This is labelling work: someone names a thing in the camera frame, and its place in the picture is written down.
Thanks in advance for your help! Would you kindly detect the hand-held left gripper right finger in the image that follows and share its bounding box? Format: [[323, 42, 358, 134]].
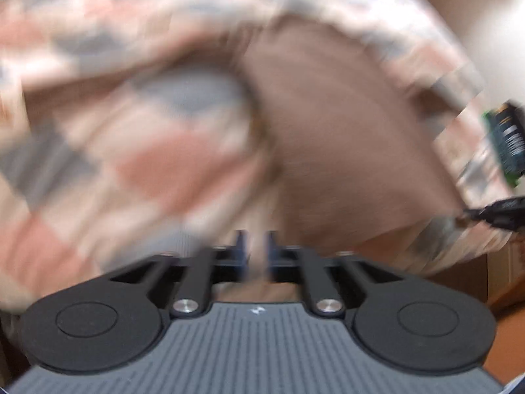
[[266, 230, 405, 318]]

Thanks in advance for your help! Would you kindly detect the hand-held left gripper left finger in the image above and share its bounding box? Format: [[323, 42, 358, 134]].
[[110, 230, 250, 318]]

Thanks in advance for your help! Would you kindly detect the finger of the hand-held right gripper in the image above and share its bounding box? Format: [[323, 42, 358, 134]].
[[457, 196, 525, 231]]

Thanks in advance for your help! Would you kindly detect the brown garment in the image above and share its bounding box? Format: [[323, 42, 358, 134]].
[[217, 14, 468, 305]]

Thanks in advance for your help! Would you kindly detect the checkered patchwork quilt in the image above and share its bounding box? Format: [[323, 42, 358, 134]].
[[0, 0, 518, 321]]

